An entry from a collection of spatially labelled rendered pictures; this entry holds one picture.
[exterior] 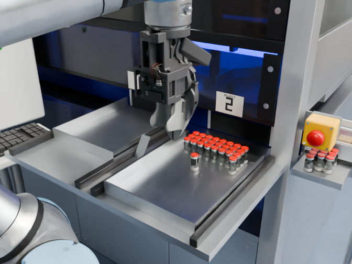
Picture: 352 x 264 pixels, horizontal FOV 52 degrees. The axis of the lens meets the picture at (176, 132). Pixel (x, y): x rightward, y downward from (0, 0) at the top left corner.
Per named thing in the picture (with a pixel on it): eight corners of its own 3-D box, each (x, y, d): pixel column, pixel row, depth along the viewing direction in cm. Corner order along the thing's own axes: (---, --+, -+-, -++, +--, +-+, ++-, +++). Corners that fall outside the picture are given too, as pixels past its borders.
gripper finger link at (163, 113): (145, 144, 67) (143, 97, 63) (164, 132, 72) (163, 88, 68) (158, 149, 66) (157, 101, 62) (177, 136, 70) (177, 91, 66)
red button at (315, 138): (308, 140, 92) (311, 125, 91) (325, 144, 90) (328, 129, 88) (304, 145, 90) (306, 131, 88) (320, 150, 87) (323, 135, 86)
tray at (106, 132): (127, 105, 139) (127, 96, 137) (183, 121, 125) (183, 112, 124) (54, 138, 114) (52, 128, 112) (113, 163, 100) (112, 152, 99)
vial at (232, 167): (230, 169, 97) (231, 154, 95) (237, 172, 96) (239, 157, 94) (226, 173, 95) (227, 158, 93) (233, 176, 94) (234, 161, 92)
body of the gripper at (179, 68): (133, 99, 62) (130, 28, 57) (164, 86, 69) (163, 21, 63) (169, 109, 58) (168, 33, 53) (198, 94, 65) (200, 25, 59)
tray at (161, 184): (184, 140, 113) (184, 130, 111) (262, 166, 99) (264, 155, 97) (104, 193, 88) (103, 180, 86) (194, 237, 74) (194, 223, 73)
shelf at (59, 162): (118, 107, 142) (118, 102, 141) (293, 160, 106) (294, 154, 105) (4, 157, 107) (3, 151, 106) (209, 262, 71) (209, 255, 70)
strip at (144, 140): (143, 152, 106) (142, 133, 103) (151, 154, 104) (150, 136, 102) (109, 173, 96) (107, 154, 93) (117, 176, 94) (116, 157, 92)
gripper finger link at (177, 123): (158, 149, 66) (157, 101, 62) (177, 136, 70) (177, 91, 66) (172, 153, 64) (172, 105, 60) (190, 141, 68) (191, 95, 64)
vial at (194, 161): (193, 166, 98) (193, 152, 97) (199, 168, 97) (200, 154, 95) (188, 169, 97) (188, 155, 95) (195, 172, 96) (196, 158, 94)
